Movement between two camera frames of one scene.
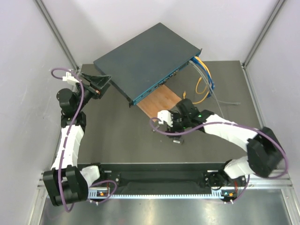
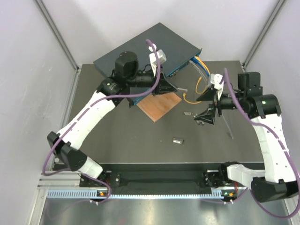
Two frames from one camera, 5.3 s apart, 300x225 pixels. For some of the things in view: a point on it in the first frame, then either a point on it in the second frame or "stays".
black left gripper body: (92, 91) to (150, 78)
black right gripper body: (179, 122) to (217, 103)
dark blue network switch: (146, 61) stays
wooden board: (163, 99) stays
